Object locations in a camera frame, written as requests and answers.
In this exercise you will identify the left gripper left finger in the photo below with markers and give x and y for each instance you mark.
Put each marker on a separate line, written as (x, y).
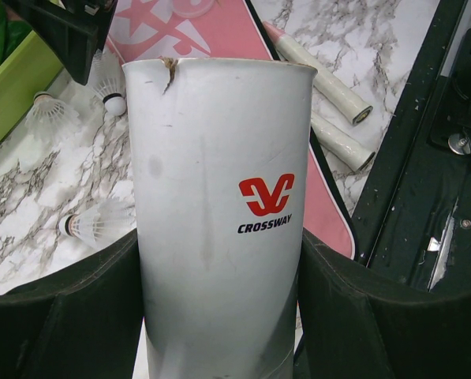
(82, 321)

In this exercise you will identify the clear plastic tube lid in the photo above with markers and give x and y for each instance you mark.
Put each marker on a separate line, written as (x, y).
(191, 8)

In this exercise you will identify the pink racket bag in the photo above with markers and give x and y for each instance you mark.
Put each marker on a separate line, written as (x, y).
(230, 29)

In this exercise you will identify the white shuttlecock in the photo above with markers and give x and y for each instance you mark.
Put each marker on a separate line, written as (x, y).
(106, 81)
(51, 120)
(101, 225)

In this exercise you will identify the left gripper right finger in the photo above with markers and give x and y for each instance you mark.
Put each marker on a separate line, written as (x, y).
(358, 324)

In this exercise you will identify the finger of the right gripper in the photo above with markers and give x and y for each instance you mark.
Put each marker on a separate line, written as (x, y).
(73, 29)

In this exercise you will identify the green vegetable basket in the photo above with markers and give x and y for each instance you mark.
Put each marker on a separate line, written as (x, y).
(29, 69)

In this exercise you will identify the white shuttlecock tube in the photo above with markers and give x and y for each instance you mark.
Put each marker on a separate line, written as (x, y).
(219, 149)

